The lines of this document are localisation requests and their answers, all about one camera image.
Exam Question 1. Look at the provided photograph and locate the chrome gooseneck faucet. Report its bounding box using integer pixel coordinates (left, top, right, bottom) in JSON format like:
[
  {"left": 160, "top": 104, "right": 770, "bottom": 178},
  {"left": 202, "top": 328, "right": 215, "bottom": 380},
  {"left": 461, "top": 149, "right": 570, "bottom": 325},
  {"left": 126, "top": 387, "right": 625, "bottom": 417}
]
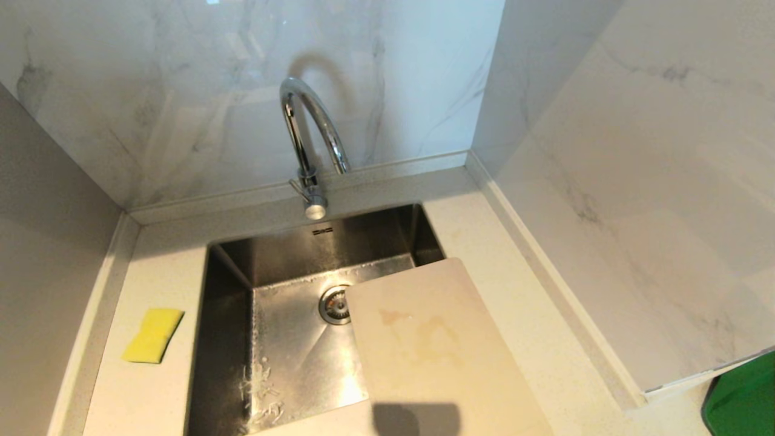
[{"left": 279, "top": 76, "right": 352, "bottom": 220}]

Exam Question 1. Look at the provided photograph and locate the beige plastic cutting board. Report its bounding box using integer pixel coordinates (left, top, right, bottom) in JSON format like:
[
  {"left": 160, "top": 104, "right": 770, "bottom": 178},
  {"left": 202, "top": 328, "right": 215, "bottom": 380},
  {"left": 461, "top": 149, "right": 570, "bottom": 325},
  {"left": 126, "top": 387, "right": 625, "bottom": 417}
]
[{"left": 345, "top": 257, "right": 553, "bottom": 436}]

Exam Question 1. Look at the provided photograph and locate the round metal sink drain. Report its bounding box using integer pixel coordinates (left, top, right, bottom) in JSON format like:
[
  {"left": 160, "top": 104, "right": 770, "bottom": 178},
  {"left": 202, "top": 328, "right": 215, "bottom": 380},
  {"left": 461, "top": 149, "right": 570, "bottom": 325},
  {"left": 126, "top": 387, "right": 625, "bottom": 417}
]
[{"left": 318, "top": 285, "right": 352, "bottom": 326}]

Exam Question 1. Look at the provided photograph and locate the stainless steel sink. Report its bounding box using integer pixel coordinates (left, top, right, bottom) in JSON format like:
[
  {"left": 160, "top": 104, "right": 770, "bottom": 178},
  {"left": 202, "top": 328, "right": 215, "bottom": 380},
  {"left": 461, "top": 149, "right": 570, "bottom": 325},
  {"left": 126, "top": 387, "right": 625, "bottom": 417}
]
[{"left": 186, "top": 203, "right": 447, "bottom": 436}]

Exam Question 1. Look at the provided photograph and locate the yellow sponge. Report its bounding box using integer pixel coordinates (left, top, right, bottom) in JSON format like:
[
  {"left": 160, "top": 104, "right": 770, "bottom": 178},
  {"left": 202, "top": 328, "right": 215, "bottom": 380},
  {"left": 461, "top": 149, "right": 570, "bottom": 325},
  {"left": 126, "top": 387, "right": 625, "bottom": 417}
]
[{"left": 122, "top": 308, "right": 185, "bottom": 365}]

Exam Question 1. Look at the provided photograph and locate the green plastic bin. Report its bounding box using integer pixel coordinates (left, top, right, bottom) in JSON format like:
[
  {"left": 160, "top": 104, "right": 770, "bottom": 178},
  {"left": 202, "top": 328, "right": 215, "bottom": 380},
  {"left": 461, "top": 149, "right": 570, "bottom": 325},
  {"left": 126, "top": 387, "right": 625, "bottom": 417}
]
[{"left": 702, "top": 352, "right": 775, "bottom": 436}]

